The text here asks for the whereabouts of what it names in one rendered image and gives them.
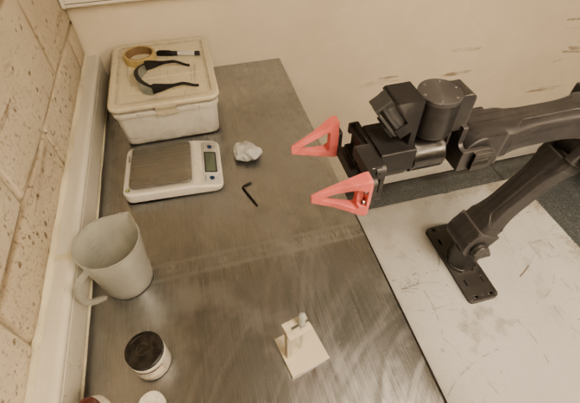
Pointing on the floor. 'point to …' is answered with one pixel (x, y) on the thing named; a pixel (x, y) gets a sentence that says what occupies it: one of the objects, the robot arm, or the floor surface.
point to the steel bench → (253, 273)
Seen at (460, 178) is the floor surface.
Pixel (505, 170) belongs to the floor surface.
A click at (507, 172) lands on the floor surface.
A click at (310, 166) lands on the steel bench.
